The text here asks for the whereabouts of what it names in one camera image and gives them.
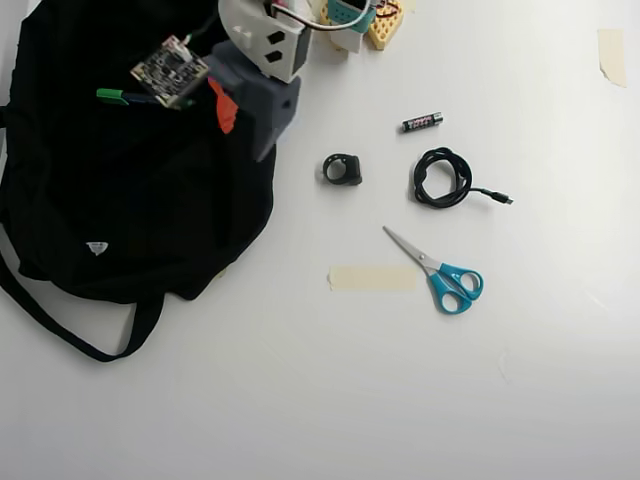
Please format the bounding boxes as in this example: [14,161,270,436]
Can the bare camera circuit board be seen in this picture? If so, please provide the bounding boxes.
[129,34,210,110]

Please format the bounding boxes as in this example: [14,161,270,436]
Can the beige masking tape strip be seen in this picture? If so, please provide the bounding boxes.
[328,265,418,293]
[597,28,628,89]

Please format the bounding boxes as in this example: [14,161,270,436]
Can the black aa battery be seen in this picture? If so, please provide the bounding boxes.
[401,112,445,135]

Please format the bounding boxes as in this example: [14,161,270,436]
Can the black fabric bag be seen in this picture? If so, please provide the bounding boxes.
[0,0,280,362]

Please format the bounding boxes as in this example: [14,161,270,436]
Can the black plastic ring clip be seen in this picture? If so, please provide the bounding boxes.
[322,152,364,186]

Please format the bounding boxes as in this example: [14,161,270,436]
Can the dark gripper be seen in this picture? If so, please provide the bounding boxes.
[202,42,304,161]

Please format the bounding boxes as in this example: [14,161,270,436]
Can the blue handled scissors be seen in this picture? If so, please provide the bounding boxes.
[382,225,485,315]

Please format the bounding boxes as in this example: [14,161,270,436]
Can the black coiled usb cable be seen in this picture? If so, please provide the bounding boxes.
[412,146,515,210]

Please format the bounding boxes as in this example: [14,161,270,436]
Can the yellow perforated base block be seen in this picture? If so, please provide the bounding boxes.
[319,0,406,51]

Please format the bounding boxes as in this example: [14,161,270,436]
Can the green and black marker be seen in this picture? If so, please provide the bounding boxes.
[95,87,197,110]

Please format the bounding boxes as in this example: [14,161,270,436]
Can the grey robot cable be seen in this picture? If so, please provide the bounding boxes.
[272,0,374,34]

